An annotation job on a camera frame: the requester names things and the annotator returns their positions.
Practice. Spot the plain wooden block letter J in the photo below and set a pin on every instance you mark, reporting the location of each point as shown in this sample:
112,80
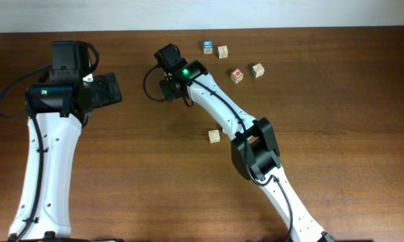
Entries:
223,52

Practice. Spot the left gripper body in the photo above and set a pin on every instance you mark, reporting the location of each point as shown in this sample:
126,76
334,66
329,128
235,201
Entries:
104,91

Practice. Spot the green sided wooden block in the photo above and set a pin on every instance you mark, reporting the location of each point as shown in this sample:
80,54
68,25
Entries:
257,70

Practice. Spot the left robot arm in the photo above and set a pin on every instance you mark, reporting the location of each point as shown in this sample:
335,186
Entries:
58,106

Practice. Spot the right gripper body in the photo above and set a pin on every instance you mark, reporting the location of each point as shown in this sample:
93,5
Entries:
167,91

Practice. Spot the red number nine block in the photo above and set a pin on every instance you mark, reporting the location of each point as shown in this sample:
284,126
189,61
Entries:
237,75

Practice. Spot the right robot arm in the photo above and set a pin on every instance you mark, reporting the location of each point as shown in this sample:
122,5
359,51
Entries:
254,149

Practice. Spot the blue top wooden block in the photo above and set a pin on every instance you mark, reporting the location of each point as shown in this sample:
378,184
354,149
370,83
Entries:
207,47

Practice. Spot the wooden block with apple picture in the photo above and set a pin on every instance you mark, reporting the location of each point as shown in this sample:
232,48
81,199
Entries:
214,136

